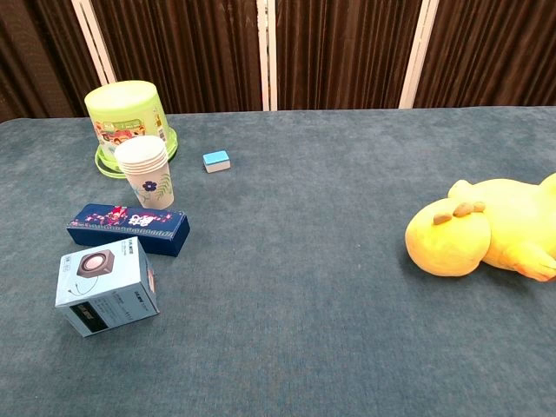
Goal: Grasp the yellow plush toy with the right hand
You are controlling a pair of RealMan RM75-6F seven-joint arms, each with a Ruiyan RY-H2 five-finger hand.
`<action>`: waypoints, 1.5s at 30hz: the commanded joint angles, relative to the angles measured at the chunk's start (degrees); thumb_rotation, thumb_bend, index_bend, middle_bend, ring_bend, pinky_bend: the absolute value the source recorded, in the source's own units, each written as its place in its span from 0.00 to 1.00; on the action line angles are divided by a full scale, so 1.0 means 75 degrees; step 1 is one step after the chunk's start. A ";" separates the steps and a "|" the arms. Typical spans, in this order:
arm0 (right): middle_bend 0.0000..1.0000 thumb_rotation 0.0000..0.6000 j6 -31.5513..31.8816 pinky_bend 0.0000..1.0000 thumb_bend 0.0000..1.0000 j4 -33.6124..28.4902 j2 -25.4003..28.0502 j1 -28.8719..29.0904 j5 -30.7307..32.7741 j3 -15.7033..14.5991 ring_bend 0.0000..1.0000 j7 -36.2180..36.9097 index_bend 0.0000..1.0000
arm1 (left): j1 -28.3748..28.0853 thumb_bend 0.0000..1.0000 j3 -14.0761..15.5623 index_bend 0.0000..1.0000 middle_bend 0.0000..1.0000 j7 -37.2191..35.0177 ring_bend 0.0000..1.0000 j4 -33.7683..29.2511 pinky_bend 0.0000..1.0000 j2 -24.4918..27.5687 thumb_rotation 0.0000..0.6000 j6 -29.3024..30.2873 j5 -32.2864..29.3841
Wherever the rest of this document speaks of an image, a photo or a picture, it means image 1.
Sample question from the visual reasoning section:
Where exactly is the yellow plush duck toy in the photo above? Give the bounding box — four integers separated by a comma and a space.
404, 172, 556, 283

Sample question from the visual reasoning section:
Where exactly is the teal table cloth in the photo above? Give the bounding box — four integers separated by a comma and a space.
0, 103, 556, 417

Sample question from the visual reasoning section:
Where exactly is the blue and white small block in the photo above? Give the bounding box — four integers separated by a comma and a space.
202, 149, 232, 175

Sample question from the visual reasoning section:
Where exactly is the stack of floral paper cups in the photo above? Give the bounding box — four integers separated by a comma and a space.
113, 135, 175, 210

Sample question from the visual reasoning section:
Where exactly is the dark blue long box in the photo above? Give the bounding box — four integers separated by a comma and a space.
65, 202, 191, 258

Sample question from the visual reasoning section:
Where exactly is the brown pleated screen panel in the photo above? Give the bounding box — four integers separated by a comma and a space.
0, 0, 103, 124
275, 0, 423, 111
413, 0, 556, 109
89, 0, 264, 116

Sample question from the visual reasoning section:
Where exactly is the green plastic bucket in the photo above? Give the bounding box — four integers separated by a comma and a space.
83, 79, 179, 177

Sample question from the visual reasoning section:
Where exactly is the light blue speaker box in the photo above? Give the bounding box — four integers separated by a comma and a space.
54, 235, 161, 339

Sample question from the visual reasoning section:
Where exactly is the white screen frame post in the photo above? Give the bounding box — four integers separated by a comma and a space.
255, 0, 279, 112
398, 0, 440, 110
71, 0, 118, 87

